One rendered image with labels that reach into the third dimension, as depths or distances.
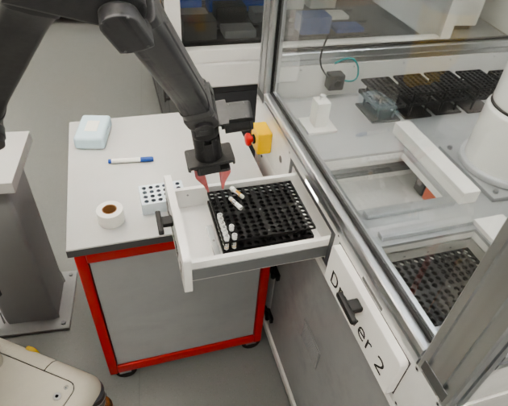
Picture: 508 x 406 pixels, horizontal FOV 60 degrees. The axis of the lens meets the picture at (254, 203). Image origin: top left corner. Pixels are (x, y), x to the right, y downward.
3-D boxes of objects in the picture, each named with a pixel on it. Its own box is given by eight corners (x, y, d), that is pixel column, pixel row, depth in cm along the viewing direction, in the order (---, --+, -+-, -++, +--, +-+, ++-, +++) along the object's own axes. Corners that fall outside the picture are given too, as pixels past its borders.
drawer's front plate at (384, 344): (384, 395, 83) (401, 366, 76) (323, 275, 103) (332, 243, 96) (393, 392, 83) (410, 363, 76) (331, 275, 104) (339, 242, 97)
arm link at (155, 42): (70, -76, 44) (83, 23, 42) (125, -90, 43) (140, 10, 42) (185, 91, 86) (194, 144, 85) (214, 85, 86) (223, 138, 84)
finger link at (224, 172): (235, 195, 100) (230, 163, 94) (203, 201, 99) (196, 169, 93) (229, 176, 105) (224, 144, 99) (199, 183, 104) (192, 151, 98)
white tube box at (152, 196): (143, 215, 123) (141, 205, 120) (139, 196, 129) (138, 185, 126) (187, 208, 126) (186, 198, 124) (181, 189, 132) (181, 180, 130)
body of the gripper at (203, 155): (236, 165, 95) (232, 137, 90) (189, 175, 94) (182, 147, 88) (230, 148, 99) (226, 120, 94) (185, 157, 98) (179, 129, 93)
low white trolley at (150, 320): (110, 391, 162) (65, 250, 112) (103, 263, 206) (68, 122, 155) (262, 354, 177) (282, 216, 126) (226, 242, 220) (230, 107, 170)
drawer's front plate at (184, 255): (185, 294, 97) (182, 261, 90) (166, 206, 118) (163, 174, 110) (193, 292, 98) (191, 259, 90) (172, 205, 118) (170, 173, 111)
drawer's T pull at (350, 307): (351, 326, 84) (352, 322, 83) (335, 295, 90) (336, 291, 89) (368, 322, 85) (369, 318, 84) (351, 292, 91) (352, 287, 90)
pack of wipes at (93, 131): (105, 150, 144) (102, 138, 141) (74, 150, 144) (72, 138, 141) (112, 125, 156) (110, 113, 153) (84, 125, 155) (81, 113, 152)
